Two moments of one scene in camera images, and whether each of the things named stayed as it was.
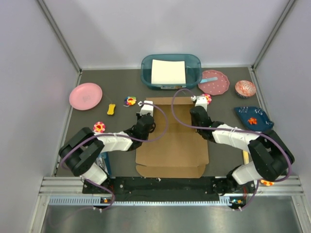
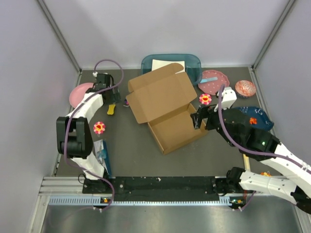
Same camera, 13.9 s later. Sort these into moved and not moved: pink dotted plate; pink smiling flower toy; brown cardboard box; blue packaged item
Moved: brown cardboard box
Not moved: pink smiling flower toy; pink dotted plate; blue packaged item
